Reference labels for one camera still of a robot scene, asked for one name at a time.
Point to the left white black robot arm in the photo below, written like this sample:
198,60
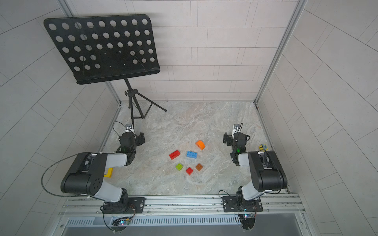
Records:
86,176

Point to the small yellow toy piece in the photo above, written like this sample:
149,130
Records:
263,147

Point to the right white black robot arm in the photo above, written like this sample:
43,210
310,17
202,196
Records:
267,174

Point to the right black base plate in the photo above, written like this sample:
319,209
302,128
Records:
231,204

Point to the yellow triangular plastic piece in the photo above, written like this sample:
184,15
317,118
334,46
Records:
108,173

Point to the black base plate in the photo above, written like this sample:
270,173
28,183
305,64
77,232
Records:
231,204
130,206

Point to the green 2x2 lego brick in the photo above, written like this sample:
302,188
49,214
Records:
179,166

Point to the blue 2x4 lego brick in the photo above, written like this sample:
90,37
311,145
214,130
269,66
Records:
191,154

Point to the black perforated music stand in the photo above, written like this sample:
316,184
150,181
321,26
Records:
107,48

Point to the aluminium mounting rail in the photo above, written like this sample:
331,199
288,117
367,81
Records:
165,205

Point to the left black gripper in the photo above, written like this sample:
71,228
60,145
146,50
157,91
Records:
138,138

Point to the brown 2x2 lego brick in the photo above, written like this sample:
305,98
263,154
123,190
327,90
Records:
199,167

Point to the orange half-round lego piece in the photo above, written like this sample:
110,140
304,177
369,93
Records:
200,145

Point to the right controller circuit board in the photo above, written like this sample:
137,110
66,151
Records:
247,221

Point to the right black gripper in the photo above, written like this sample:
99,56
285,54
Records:
230,139

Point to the left controller circuit board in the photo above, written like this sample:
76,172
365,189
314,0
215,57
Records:
120,224

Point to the controller circuit board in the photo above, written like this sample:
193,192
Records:
120,224
247,221

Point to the red 2x4 lego brick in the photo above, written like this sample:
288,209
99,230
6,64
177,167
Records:
174,154

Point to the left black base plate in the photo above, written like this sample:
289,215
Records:
130,206

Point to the red 2x2 lego brick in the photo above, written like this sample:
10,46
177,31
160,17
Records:
189,171

